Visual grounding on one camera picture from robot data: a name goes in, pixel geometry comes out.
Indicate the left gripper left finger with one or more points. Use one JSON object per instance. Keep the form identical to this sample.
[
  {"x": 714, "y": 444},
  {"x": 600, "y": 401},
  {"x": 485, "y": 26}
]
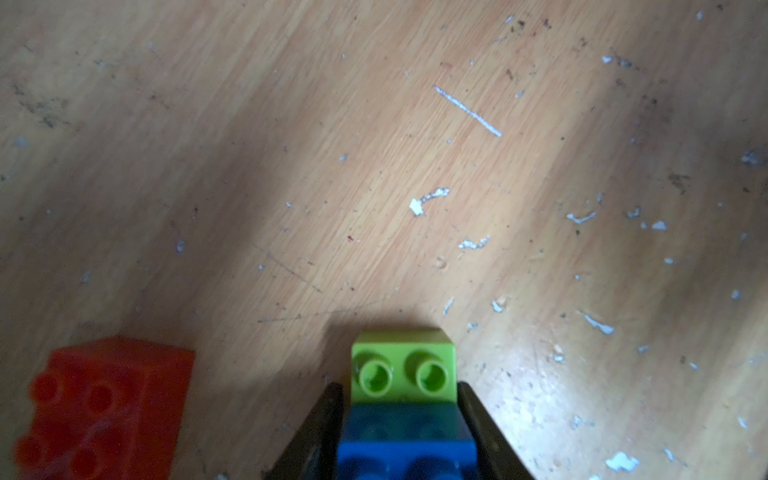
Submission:
[{"x": 312, "y": 451}]

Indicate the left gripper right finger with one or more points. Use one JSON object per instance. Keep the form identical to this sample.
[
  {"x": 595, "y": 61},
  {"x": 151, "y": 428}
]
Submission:
[{"x": 496, "y": 457}]

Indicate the dark blue square lego brick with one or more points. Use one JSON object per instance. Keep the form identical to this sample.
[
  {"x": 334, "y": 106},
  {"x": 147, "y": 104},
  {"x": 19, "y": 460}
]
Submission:
[{"x": 406, "y": 441}]

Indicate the lime green square lego brick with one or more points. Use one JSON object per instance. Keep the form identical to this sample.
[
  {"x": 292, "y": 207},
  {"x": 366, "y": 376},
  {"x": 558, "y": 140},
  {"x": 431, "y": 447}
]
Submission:
[{"x": 409, "y": 366}]

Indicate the long red lego brick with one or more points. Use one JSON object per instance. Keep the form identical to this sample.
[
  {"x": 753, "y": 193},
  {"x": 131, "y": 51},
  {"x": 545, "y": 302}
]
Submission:
[{"x": 106, "y": 409}]

